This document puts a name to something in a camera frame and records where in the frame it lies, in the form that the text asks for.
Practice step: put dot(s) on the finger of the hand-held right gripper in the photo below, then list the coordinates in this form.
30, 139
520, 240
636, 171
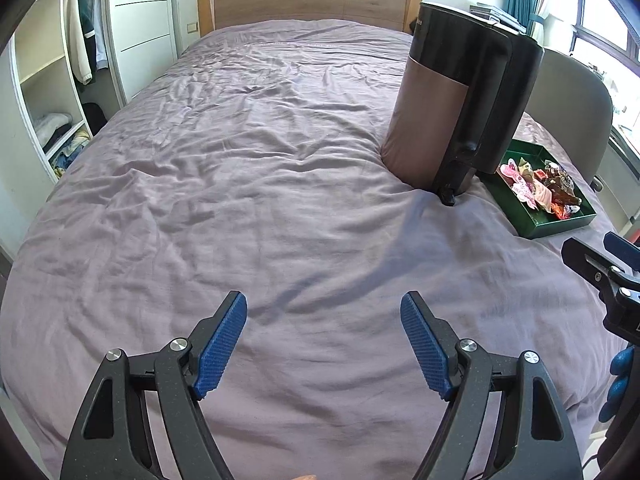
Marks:
595, 262
625, 250

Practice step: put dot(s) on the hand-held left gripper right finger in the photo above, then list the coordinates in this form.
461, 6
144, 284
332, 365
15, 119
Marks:
425, 345

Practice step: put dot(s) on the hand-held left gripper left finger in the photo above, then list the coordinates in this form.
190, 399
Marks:
222, 345

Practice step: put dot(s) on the red white long snack packet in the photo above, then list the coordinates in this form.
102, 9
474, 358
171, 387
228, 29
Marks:
565, 211

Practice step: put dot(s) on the green tray box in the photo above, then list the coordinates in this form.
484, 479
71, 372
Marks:
530, 222

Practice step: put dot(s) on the pink cartoon figure packet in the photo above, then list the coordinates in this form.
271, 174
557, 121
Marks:
525, 192

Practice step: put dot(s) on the red candy bar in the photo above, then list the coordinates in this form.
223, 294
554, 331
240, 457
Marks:
540, 175

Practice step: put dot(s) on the person's right hand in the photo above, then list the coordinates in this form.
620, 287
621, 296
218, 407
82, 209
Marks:
620, 380

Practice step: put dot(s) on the beige chair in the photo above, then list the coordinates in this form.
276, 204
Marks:
570, 100

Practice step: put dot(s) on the bed with purple sheet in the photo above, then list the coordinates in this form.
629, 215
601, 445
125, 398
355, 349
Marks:
250, 185

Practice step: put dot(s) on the window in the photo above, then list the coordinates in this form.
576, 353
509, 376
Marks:
605, 15

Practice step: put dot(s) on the folded clothes pile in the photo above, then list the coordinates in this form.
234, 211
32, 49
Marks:
50, 127

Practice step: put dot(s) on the white wardrobe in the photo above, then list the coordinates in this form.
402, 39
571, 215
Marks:
140, 10

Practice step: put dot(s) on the hanging white jacket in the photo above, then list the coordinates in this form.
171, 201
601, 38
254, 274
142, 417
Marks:
80, 25

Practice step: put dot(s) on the wooden headboard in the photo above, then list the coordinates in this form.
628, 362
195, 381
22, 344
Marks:
300, 2

